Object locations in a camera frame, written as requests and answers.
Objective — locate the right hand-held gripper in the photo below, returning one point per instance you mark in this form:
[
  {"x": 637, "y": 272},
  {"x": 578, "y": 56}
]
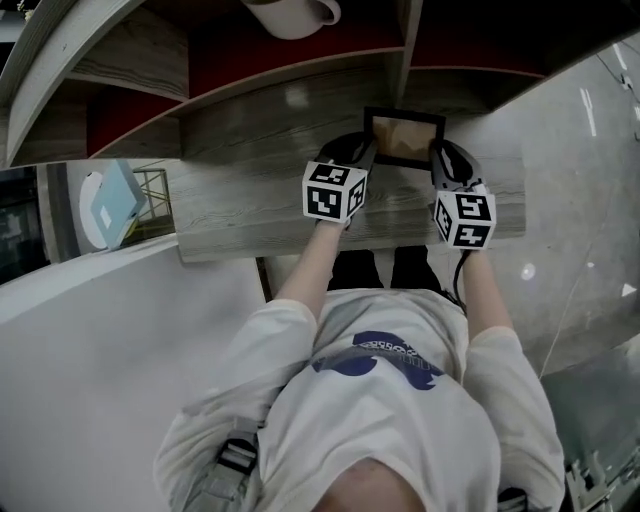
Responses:
[{"x": 467, "y": 220}]

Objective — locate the person's right forearm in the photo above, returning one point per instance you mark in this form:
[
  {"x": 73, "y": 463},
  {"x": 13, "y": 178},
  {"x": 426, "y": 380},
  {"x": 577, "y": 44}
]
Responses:
[{"x": 484, "y": 295}]

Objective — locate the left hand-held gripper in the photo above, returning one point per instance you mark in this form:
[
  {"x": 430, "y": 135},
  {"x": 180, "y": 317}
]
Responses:
[{"x": 330, "y": 192}]

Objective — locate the black picture frame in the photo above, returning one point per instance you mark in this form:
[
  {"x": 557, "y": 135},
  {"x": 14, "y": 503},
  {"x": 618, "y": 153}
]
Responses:
[{"x": 404, "y": 139}]

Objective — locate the light blue box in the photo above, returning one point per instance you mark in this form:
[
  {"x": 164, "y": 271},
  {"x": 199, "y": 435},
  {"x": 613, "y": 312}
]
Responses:
[{"x": 116, "y": 200}]

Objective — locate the white round device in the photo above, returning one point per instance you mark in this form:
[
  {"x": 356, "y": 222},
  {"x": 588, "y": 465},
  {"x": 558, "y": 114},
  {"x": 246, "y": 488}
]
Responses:
[{"x": 86, "y": 200}]

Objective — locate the wooden shelf unit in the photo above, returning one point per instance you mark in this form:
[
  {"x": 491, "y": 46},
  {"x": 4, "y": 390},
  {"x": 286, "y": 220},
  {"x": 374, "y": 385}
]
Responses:
[{"x": 260, "y": 100}]

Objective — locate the yellow metal rack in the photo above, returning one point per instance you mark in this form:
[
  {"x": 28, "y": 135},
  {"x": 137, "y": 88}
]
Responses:
[{"x": 159, "y": 200}]

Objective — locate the white printed t-shirt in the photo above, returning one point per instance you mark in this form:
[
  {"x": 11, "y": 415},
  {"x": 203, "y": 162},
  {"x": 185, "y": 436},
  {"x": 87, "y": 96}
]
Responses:
[{"x": 380, "y": 425}]

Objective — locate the person's left forearm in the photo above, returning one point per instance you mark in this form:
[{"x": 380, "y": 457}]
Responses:
[{"x": 311, "y": 267}]

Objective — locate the person's black trousers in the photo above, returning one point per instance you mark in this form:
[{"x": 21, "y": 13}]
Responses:
[{"x": 356, "y": 270}]

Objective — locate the white ceramic cup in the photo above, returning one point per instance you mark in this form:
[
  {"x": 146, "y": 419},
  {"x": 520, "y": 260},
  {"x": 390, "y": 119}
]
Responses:
[{"x": 292, "y": 17}]

